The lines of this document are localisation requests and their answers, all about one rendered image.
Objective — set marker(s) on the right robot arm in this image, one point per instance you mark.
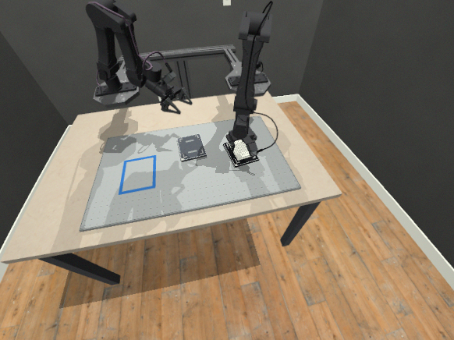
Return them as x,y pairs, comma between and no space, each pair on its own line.
108,25

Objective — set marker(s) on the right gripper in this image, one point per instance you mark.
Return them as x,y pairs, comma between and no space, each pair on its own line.
169,92

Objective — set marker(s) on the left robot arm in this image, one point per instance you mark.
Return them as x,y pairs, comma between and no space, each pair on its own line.
251,61

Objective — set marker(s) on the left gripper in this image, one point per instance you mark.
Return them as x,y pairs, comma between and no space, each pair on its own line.
248,140

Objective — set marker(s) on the white well plate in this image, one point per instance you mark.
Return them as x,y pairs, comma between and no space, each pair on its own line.
240,150

